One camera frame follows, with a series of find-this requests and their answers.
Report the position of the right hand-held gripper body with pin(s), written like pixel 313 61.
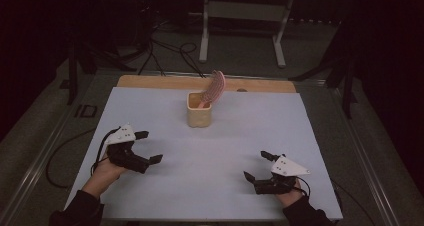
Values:
pixel 286 167

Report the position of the black stand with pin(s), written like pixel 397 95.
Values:
pixel 346 82
pixel 72 76

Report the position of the beige square cup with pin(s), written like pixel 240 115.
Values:
pixel 199 116

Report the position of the white metal stand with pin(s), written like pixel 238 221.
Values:
pixel 245 11

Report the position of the white table mat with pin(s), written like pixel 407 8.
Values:
pixel 213 186

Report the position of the pink hairbrush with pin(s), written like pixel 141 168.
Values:
pixel 215 86

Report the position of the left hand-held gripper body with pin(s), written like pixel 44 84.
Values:
pixel 124 136

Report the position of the person's right hand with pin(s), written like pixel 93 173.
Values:
pixel 290 198

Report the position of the wooden table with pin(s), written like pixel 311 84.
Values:
pixel 160 82

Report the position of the person's left hand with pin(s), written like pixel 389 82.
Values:
pixel 105 176

